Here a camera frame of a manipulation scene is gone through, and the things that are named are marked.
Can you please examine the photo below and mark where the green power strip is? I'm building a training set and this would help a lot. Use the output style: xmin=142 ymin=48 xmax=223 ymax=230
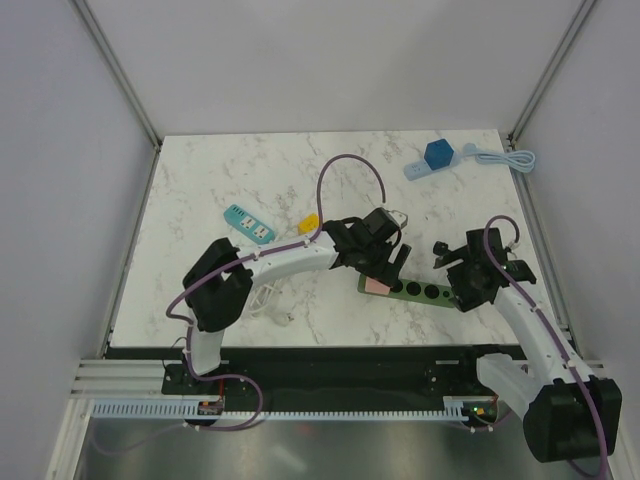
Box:
xmin=357 ymin=275 xmax=454 ymax=308

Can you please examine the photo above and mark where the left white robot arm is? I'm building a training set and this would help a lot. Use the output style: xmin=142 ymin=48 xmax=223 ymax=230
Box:
xmin=183 ymin=207 xmax=411 ymax=393

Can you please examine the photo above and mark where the yellow cube socket plug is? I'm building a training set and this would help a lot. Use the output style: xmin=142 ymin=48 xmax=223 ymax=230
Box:
xmin=297 ymin=213 xmax=320 ymax=235

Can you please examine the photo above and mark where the pink cube socket plug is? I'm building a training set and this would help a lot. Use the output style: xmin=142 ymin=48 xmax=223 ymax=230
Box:
xmin=364 ymin=277 xmax=391 ymax=296

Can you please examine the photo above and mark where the light blue power strip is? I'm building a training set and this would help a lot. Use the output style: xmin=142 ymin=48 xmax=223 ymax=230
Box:
xmin=403 ymin=153 xmax=461 ymax=181

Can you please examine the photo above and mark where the white slotted cable duct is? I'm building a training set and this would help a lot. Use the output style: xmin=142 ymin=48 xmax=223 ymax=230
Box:
xmin=91 ymin=398 xmax=486 ymax=422

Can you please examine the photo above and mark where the left aluminium corner post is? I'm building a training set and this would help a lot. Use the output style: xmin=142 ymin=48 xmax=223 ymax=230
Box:
xmin=70 ymin=0 xmax=162 ymax=152

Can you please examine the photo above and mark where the white coiled power cable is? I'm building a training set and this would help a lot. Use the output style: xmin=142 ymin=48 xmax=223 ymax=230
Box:
xmin=244 ymin=282 xmax=294 ymax=326

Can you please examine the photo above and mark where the aluminium corner post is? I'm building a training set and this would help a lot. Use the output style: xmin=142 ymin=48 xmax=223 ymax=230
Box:
xmin=70 ymin=0 xmax=162 ymax=152
xmin=501 ymin=0 xmax=600 ymax=150

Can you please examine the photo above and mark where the aluminium front frame rail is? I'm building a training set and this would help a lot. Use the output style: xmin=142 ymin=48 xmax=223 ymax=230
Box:
xmin=69 ymin=357 xmax=617 ymax=399

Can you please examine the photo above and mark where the dark blue cube socket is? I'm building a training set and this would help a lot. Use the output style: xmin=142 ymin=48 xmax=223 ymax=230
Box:
xmin=424 ymin=139 xmax=455 ymax=171

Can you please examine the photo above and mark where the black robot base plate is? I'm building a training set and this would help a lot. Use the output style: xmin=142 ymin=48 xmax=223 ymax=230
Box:
xmin=162 ymin=345 xmax=524 ymax=413

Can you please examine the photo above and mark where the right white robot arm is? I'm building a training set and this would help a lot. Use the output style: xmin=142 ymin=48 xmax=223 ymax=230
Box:
xmin=433 ymin=227 xmax=622 ymax=463

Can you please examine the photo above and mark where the light blue coiled cable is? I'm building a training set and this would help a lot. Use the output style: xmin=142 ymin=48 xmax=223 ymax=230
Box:
xmin=459 ymin=142 xmax=539 ymax=175

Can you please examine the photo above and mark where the teal power strip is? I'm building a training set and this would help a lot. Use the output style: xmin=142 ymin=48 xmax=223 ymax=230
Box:
xmin=223 ymin=204 xmax=276 ymax=245

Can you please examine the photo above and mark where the right aluminium corner post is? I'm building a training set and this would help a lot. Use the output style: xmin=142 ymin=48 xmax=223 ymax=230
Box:
xmin=501 ymin=0 xmax=600 ymax=150

